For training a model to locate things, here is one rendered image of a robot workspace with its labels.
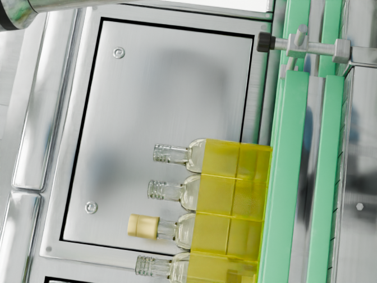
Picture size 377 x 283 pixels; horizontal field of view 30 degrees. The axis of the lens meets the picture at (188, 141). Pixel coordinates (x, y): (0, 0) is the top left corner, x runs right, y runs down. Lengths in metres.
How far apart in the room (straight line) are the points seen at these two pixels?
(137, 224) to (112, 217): 0.16
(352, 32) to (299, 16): 0.09
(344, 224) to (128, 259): 0.41
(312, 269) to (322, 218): 0.07
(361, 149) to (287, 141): 0.10
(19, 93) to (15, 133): 0.07
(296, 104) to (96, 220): 0.42
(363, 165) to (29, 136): 0.60
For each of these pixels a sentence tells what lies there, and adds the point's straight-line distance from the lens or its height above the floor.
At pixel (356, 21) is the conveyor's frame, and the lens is 1.11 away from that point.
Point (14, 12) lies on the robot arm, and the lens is 0.77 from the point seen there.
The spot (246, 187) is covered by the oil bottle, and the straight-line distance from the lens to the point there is 1.04.
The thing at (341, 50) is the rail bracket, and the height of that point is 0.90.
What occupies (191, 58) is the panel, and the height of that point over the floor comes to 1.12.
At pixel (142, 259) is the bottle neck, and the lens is 1.04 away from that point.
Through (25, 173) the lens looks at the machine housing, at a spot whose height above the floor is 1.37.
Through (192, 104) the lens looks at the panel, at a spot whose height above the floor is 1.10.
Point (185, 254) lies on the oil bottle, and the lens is 1.03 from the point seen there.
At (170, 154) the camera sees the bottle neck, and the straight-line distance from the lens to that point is 1.06.
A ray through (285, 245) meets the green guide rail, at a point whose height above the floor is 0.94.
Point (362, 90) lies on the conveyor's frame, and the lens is 0.96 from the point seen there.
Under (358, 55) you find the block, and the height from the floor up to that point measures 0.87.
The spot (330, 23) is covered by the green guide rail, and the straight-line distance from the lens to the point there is 1.12.
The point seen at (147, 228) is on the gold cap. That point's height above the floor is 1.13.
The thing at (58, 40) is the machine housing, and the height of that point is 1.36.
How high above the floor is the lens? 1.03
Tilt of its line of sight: 3 degrees up
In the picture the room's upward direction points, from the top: 83 degrees counter-clockwise
